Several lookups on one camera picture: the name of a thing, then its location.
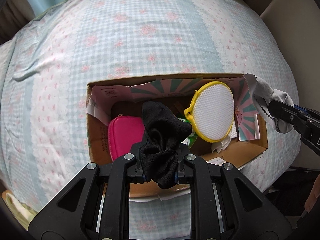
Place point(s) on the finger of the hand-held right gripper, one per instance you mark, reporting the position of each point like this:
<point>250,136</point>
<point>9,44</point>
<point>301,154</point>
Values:
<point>285,113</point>
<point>306,110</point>

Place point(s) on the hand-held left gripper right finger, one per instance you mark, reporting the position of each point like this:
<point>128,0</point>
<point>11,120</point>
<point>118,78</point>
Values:
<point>186,161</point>

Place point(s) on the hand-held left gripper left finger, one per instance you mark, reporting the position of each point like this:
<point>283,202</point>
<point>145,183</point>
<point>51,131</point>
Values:
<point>135,160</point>

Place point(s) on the green tissue packet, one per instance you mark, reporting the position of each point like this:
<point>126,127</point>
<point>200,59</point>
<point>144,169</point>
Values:
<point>193,138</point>

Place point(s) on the pink zip pouch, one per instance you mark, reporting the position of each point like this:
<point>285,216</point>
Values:
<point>125,135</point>

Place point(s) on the grey cloth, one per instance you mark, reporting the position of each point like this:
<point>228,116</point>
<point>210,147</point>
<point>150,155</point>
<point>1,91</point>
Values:
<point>262,87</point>

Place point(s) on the cardboard box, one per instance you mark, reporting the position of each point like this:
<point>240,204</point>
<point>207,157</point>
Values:
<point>100,140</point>

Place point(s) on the white tissue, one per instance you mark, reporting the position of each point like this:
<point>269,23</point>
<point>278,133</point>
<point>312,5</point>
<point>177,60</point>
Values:
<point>225,142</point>

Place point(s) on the black scrunchie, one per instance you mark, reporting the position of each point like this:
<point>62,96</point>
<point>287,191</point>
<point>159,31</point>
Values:
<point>160,122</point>

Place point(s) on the yellow rimmed white mesh pouch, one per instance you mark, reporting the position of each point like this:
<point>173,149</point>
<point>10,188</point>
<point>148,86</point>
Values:
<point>215,110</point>

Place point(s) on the person's right hand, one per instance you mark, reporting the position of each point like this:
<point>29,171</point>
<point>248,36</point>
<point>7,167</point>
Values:
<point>313,197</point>

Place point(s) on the pale green blanket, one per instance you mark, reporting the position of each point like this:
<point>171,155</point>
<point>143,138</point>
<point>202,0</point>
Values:
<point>15,207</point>

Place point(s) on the beige curtain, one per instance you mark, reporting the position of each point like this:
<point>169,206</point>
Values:
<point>12,17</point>

